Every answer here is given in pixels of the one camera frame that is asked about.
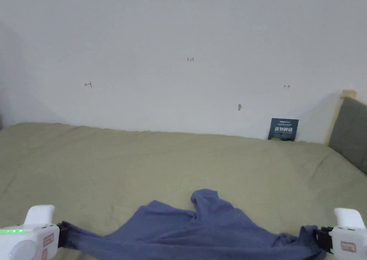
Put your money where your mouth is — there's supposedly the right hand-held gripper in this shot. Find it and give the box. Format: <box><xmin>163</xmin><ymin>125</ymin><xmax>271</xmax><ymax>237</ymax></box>
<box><xmin>311</xmin><ymin>208</ymin><xmax>367</xmax><ymax>260</ymax></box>

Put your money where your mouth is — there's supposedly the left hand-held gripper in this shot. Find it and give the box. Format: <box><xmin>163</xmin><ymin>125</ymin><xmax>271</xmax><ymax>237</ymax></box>
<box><xmin>0</xmin><ymin>204</ymin><xmax>76</xmax><ymax>260</ymax></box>

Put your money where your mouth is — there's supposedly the blue shirt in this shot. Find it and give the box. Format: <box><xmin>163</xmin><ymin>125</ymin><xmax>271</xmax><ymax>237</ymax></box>
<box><xmin>61</xmin><ymin>189</ymin><xmax>327</xmax><ymax>260</ymax></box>

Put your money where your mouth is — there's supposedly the bed with pale green sheet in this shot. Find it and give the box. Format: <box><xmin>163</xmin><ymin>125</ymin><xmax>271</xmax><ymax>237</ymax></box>
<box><xmin>0</xmin><ymin>122</ymin><xmax>367</xmax><ymax>260</ymax></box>

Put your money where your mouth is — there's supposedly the grey padded headboard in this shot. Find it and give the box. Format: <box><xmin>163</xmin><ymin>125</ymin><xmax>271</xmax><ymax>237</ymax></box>
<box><xmin>328</xmin><ymin>96</ymin><xmax>367</xmax><ymax>176</ymax></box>

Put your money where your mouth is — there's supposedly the dark blue card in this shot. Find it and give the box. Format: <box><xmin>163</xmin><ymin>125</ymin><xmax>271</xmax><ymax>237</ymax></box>
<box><xmin>267</xmin><ymin>118</ymin><xmax>299</xmax><ymax>142</ymax></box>

